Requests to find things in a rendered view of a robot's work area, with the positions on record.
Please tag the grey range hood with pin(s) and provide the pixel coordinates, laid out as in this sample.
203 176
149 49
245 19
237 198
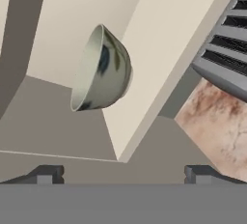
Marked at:
225 41

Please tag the pale green patterned bowl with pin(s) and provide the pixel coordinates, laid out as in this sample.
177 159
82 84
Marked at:
103 70

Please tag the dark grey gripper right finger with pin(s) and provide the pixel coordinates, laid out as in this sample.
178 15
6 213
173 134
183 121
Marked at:
199 172

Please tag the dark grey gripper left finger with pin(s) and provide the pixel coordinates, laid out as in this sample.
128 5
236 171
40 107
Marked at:
48 172

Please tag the cream cabinet door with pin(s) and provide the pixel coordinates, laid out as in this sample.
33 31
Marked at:
170 57

